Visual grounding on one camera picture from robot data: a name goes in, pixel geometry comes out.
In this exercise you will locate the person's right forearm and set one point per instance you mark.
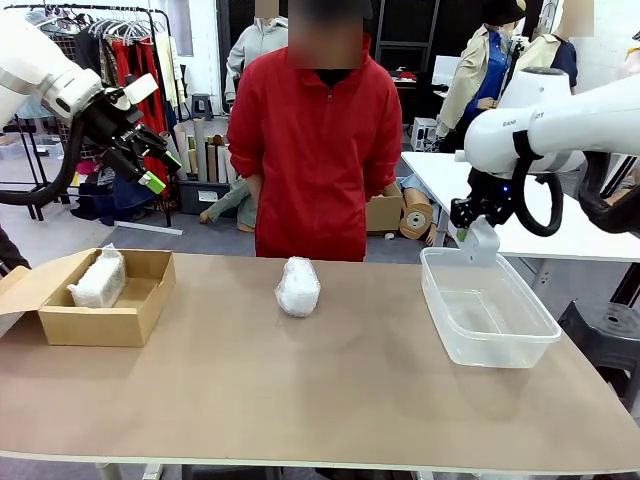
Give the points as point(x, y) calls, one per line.
point(255, 187)

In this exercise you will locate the white monitor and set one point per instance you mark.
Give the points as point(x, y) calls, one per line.
point(445, 70)

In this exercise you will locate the lying mannequin in teal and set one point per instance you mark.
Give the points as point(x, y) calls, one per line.
point(225, 202)

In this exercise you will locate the mannequin in beige top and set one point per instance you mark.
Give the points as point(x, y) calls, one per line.
point(545, 50)

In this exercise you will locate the tall grey paper roll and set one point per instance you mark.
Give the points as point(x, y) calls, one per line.
point(200, 150)

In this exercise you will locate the white bar on floor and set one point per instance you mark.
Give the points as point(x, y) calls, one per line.
point(150, 227)

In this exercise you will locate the person in grey hoodie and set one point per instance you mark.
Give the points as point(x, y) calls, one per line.
point(250, 45)

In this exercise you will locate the white unwrapped digital clock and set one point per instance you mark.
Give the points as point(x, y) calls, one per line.
point(482, 245)

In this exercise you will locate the grey paper roll brown cap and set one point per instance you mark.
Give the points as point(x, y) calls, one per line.
point(165, 137)

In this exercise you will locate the cream paper roll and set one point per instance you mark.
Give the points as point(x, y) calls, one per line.
point(186, 142)

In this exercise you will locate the white computer case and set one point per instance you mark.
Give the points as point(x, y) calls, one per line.
point(422, 134)

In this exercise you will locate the black metal clothes rack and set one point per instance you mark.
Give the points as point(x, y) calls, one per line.
point(169, 220)

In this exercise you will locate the long bubble-wrapped clock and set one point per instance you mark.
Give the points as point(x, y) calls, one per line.
point(97, 282)

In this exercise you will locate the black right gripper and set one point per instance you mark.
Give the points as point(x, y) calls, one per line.
point(492, 192)

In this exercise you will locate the small open cardboard box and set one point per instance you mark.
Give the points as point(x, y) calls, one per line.
point(382, 212)

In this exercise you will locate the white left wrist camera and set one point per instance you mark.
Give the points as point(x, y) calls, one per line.
point(142, 87)

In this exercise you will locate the grey step stool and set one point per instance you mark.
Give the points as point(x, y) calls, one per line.
point(202, 105)

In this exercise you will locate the clear plastic container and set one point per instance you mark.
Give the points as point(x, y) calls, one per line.
point(490, 345)

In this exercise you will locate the white background table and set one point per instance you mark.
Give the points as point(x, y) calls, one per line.
point(560, 245)

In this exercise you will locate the black plastic stool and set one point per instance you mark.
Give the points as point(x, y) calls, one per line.
point(605, 330)

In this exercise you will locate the round bubble-wrapped clock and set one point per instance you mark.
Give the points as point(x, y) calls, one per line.
point(297, 290)

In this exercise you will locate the dark storage bin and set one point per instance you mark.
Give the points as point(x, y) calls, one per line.
point(190, 200)

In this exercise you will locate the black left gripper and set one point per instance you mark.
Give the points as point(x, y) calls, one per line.
point(115, 122)

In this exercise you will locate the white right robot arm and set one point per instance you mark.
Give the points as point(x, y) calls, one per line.
point(575, 115)

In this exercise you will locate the black hanging garment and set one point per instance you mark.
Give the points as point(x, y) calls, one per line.
point(92, 47)

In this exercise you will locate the brown cardboard box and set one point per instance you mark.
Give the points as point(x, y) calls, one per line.
point(100, 325)

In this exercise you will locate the person in red jacket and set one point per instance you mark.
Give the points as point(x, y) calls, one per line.
point(315, 160)

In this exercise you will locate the brown cardboard tube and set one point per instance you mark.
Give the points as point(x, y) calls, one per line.
point(212, 162)

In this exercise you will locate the bystander dark sleeve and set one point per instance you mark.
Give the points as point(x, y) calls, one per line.
point(10, 250)

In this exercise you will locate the red dress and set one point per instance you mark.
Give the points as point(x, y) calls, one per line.
point(157, 112)

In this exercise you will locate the cream hanging garment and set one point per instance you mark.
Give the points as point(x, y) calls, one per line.
point(170, 65)

